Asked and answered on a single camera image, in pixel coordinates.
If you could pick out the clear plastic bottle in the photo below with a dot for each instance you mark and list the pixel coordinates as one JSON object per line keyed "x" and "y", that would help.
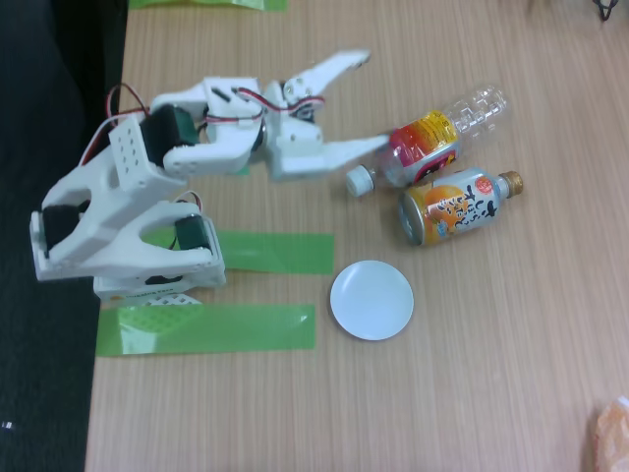
{"x": 427, "y": 142}

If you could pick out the orange juice bottle can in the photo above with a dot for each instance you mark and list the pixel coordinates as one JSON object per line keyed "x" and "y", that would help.
{"x": 457, "y": 206}

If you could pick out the green paper label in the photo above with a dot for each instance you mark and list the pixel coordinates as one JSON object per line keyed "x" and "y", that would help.
{"x": 243, "y": 170}

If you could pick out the green tape strip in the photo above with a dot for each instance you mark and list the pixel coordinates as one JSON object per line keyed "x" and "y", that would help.
{"x": 285, "y": 253}
{"x": 206, "y": 4}
{"x": 236, "y": 329}

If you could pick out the small white round plate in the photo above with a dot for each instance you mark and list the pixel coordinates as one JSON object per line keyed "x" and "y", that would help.
{"x": 372, "y": 300}

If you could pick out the orange translucent plastic bag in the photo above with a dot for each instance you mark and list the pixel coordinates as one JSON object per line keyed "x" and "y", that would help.
{"x": 614, "y": 432}

